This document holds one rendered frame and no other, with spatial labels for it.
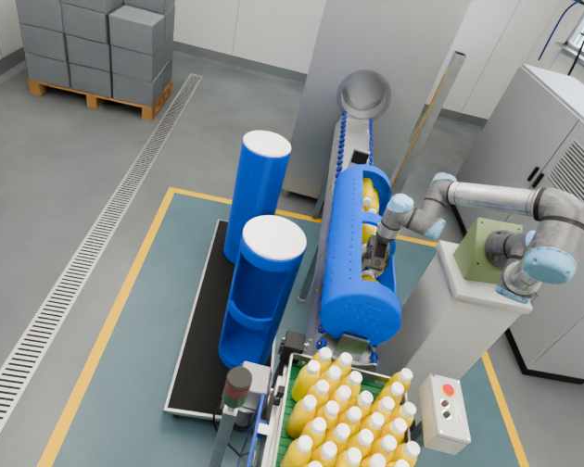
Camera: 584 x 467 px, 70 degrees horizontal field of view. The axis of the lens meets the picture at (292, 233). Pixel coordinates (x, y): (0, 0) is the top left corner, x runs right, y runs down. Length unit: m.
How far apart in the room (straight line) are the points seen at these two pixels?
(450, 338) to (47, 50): 4.21
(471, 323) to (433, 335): 0.16
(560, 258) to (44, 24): 4.41
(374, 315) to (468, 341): 0.64
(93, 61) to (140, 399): 3.24
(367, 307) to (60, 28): 3.92
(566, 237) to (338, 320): 0.74
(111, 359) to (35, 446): 0.51
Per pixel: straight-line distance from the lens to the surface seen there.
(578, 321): 3.08
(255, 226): 1.81
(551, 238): 1.24
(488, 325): 1.96
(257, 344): 2.48
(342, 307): 1.46
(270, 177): 2.40
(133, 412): 2.44
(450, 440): 1.44
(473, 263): 1.79
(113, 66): 4.58
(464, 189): 1.42
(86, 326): 2.74
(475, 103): 6.95
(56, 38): 4.72
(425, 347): 2.01
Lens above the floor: 2.20
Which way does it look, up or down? 39 degrees down
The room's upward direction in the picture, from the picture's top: 17 degrees clockwise
